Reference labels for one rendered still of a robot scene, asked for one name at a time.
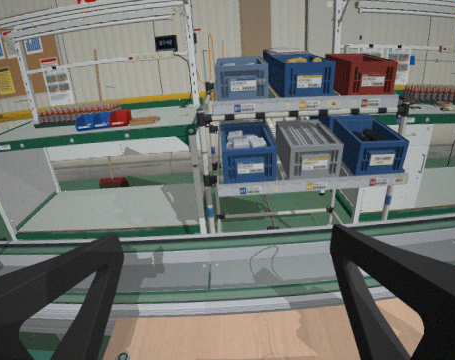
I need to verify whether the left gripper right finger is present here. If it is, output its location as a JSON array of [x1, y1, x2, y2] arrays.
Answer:
[[330, 224, 455, 360]]

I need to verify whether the green and grey conveyor belt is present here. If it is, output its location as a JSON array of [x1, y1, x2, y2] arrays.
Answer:
[[0, 213, 455, 341]]

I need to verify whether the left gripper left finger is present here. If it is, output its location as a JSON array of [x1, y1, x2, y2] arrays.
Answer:
[[0, 233, 124, 360]]

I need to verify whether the row of blue and red plastic parts bins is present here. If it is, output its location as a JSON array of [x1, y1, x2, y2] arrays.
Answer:
[[75, 109, 160, 132]]

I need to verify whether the grey metal shelf rack with plastic storage bins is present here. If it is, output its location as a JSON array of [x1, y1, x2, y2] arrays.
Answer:
[[196, 45, 410, 234]]

